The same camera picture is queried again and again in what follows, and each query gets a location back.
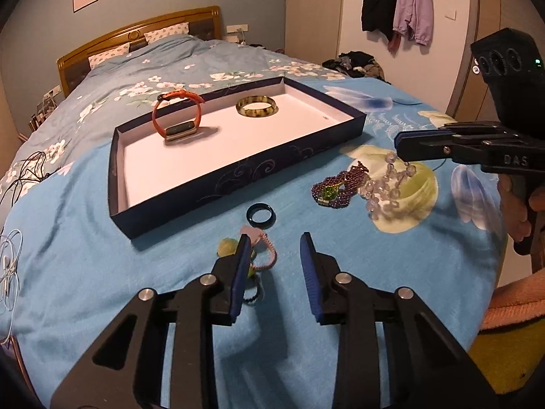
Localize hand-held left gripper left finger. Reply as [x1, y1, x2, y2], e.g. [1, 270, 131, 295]
[50, 233, 252, 409]

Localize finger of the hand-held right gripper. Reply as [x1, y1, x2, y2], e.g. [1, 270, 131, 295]
[394, 132, 518, 167]
[396, 121, 505, 138]

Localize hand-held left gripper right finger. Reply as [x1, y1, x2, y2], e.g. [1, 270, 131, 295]
[299, 232, 497, 409]

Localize pink hair tie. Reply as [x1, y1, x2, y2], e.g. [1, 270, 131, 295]
[238, 228, 279, 271]

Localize black ring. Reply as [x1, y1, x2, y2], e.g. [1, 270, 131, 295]
[246, 203, 277, 228]

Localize clear crystal bead bracelet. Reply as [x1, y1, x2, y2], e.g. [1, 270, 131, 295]
[361, 151, 420, 222]

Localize purple bead bracelet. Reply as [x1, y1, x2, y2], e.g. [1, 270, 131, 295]
[312, 161, 369, 210]

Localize dark blue box tray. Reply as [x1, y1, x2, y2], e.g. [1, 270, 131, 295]
[108, 76, 368, 240]

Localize person's right forearm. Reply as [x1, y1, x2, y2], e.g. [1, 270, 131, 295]
[479, 264, 545, 333]

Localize person's right hand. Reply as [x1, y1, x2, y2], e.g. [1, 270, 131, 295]
[497, 175, 545, 243]

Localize wooden door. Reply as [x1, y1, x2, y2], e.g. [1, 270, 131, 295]
[445, 0, 545, 124]

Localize dark clothes pile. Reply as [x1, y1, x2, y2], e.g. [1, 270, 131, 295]
[321, 50, 386, 81]

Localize blue floral quilt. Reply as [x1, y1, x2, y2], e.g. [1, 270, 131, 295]
[0, 34, 507, 409]

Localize purple jacket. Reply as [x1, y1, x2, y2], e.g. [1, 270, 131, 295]
[387, 0, 436, 54]

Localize black jacket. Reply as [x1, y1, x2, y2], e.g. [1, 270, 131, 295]
[361, 0, 401, 43]

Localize green yellow bangle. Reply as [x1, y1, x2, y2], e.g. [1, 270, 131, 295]
[235, 96, 279, 119]

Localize yellow garment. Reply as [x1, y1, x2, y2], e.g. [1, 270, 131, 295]
[468, 319, 545, 395]

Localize white patterned pillow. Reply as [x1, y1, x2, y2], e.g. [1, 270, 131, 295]
[144, 22, 190, 46]
[88, 43, 131, 71]

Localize bedside small items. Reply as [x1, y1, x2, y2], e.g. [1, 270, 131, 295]
[28, 87, 60, 133]

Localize wooden headboard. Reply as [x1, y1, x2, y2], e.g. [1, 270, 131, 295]
[57, 5, 223, 99]

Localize orange strap smartwatch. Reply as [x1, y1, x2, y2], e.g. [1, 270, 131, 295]
[152, 89, 206, 142]

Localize white wall socket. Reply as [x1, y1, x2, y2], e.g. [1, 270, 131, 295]
[225, 23, 250, 43]

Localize black cable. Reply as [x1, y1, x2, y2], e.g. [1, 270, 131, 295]
[0, 151, 64, 222]

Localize white cable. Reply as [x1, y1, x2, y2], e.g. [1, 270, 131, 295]
[0, 228, 24, 346]

